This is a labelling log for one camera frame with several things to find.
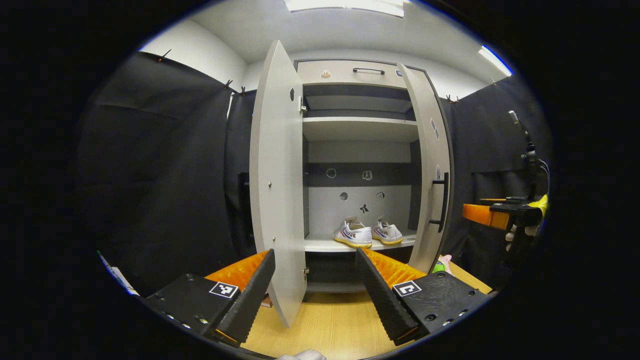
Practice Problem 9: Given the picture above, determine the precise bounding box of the grey cabinet drawer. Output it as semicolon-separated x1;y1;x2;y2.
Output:
296;60;416;90

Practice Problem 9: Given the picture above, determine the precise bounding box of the small ceiling light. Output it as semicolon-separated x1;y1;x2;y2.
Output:
477;45;513;77

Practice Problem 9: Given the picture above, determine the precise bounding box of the long ceiling light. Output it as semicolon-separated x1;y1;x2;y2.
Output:
284;0;406;18

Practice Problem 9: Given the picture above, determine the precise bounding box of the pink soft toy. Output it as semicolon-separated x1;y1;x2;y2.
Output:
431;254;453;275

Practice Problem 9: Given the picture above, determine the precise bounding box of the white cabinet shelf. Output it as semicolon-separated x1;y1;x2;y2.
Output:
304;231;417;253
302;116;420;143

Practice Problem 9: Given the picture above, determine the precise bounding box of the grey shoe cabinet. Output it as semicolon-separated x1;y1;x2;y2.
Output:
295;58;453;296

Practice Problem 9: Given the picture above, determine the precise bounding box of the black door handle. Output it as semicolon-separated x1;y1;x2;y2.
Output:
429;172;450;233

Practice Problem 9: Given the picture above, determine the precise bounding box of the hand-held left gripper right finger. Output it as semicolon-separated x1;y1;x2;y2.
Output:
355;246;491;347

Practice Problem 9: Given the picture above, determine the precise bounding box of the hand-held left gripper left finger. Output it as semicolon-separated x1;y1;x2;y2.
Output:
145;248;277;347

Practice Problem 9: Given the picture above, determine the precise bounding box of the grey shoe cabinet door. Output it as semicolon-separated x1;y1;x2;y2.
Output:
397;62;454;275
249;40;308;328

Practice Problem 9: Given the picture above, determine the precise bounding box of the white canvas shoe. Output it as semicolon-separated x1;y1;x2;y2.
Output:
371;215;404;246
333;216;374;249

